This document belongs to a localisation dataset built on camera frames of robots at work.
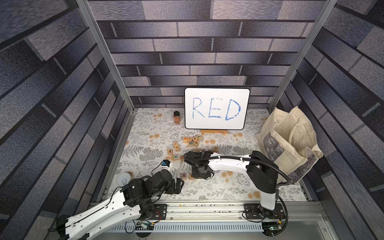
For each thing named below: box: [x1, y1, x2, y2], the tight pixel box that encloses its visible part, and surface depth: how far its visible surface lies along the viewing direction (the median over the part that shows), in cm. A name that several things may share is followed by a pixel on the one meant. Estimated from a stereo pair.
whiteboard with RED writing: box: [184, 87, 251, 130], surface depth 97 cm
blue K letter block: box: [173, 154, 179, 161], surface depth 92 cm
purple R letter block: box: [181, 173, 188, 181], surface depth 85 cm
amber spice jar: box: [173, 111, 181, 125], surface depth 108 cm
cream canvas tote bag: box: [256, 106, 324, 185], surface depth 77 cm
